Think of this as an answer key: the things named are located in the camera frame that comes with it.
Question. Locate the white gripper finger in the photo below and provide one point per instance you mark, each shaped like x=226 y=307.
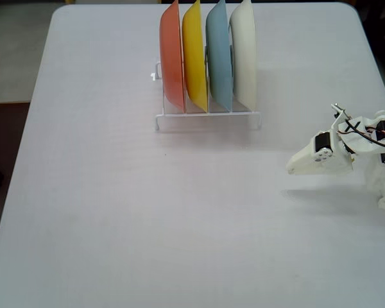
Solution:
x=314 y=167
x=304 y=152

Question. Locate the cream white plate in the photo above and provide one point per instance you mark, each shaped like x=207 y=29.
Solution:
x=244 y=57

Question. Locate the blue plate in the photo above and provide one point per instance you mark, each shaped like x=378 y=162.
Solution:
x=218 y=57

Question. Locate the yellow plate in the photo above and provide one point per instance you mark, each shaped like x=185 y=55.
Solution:
x=194 y=57

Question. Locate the orange plate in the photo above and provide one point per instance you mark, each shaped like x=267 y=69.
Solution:
x=171 y=57

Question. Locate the wrist camera on white mount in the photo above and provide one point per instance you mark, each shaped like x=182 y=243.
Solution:
x=338 y=117

